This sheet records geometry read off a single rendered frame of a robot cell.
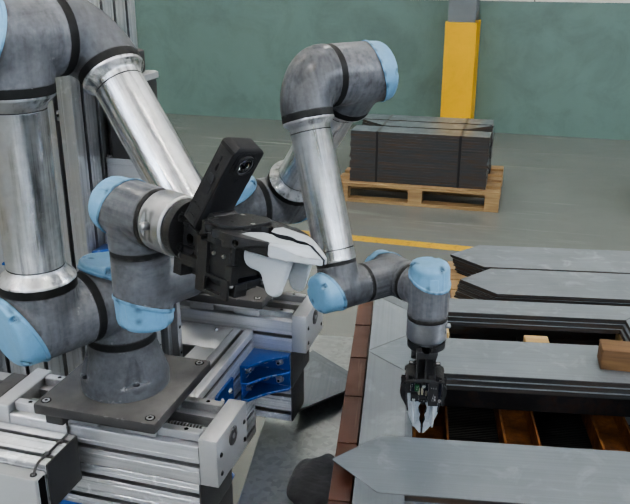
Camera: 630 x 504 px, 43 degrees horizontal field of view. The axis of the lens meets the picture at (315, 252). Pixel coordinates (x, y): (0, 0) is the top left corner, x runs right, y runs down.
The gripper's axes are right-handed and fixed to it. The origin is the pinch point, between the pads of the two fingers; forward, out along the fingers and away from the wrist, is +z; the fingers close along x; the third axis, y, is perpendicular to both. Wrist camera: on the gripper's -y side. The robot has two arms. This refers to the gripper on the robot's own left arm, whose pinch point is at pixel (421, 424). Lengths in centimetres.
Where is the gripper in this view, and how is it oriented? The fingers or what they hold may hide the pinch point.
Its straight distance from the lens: 164.0
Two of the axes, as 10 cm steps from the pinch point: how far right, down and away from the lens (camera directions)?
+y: -1.1, 3.5, -9.3
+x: 9.9, 0.4, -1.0
